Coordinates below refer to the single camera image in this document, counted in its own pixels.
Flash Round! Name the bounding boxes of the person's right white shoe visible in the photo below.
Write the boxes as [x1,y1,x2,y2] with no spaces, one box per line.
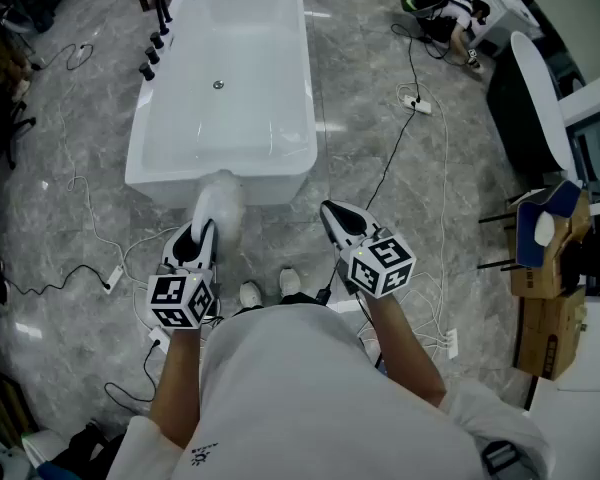
[278,267,302,299]

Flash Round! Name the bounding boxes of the person's left white shoe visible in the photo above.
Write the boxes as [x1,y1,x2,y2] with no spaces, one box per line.
[239,280,263,312]

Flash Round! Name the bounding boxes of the person's white shirt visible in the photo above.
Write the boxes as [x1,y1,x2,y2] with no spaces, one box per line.
[69,301,556,480]

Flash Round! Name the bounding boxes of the white fluffy cleaning cloth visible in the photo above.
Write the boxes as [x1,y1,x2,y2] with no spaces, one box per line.
[189,168,244,250]

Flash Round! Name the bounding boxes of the person's white shoe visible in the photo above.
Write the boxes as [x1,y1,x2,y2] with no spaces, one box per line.
[278,267,302,299]
[239,280,263,312]

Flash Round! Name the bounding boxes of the person's right forearm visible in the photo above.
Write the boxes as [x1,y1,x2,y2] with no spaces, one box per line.
[363,291,449,409]

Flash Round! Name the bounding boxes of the person's black trousers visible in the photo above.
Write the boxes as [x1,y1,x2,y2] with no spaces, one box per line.
[228,291,331,319]

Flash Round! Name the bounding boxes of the white power strip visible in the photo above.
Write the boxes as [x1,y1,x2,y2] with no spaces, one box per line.
[148,326,171,355]
[403,94,433,115]
[441,327,460,360]
[102,264,125,295]

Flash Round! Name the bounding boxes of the black antenna router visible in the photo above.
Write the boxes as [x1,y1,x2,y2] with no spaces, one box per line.
[477,210,522,272]

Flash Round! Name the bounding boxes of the blue white padded case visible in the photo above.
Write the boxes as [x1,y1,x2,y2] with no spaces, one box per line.
[515,180,583,268]

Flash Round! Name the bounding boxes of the brown cardboard box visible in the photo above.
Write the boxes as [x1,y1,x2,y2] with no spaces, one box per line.
[513,287,589,382]
[509,190,594,299]

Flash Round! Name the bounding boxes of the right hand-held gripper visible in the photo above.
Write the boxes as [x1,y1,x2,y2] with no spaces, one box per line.
[320,199,418,301]

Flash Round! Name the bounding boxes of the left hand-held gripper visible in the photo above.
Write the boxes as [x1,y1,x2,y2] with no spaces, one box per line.
[146,219,221,330]

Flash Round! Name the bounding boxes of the black power cable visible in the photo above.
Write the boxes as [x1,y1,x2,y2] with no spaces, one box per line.
[2,265,112,297]
[103,340,161,404]
[390,22,474,104]
[363,98,424,212]

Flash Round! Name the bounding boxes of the white power cable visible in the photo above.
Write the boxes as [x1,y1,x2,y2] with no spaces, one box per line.
[397,81,461,364]
[57,102,131,274]

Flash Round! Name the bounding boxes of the white bathtub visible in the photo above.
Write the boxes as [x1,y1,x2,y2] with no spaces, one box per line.
[124,0,319,208]

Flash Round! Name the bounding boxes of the person's left forearm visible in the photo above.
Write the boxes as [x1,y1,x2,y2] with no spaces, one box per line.
[148,325,207,452]

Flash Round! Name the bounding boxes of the black bathtub faucet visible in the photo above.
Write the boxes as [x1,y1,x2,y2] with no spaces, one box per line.
[154,0,199,37]

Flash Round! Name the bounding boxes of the black strap buckle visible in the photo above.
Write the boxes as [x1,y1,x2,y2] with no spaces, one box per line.
[479,440,521,477]

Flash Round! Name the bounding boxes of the black office chair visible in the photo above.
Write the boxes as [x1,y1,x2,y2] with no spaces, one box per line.
[0,100,37,170]

